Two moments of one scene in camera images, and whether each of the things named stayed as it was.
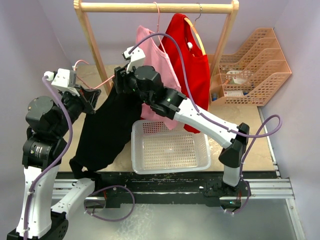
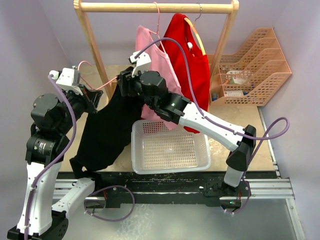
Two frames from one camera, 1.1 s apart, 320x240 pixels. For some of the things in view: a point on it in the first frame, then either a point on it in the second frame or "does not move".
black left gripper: [88, 98] does not move
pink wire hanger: [75, 67] -> [88, 83]
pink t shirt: [159, 61] does not move
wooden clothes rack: [83, 7] does not move
